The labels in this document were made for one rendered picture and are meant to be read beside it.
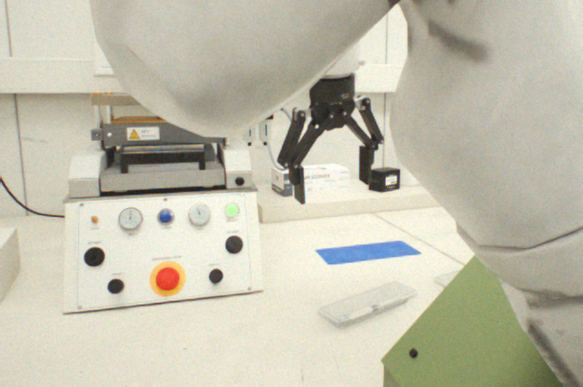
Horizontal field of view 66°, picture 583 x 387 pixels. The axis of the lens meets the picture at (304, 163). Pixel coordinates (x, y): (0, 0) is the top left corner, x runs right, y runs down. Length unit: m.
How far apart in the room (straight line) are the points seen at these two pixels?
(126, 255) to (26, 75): 0.78
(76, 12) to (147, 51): 1.35
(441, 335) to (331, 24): 0.34
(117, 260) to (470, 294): 0.60
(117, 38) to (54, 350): 0.64
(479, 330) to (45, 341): 0.62
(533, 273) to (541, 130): 0.09
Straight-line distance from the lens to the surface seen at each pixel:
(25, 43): 1.56
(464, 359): 0.45
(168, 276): 0.85
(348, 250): 1.07
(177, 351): 0.72
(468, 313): 0.47
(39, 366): 0.76
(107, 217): 0.88
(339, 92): 0.71
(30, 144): 1.56
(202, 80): 0.19
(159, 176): 0.87
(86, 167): 0.91
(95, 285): 0.87
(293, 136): 0.72
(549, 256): 0.27
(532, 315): 0.32
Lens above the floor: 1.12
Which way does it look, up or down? 9 degrees down
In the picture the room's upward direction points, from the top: straight up
